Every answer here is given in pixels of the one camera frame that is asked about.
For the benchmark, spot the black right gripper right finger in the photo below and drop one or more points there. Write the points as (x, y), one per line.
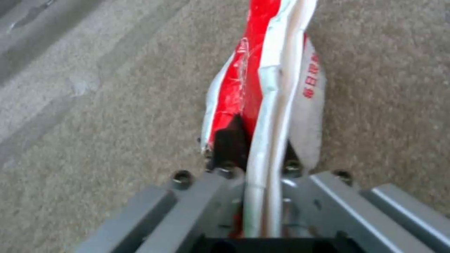
(337, 208)

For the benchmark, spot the red and white plastic wrapper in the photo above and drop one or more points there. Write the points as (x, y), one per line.
(267, 79)

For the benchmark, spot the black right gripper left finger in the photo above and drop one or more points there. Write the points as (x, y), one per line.
(197, 200)

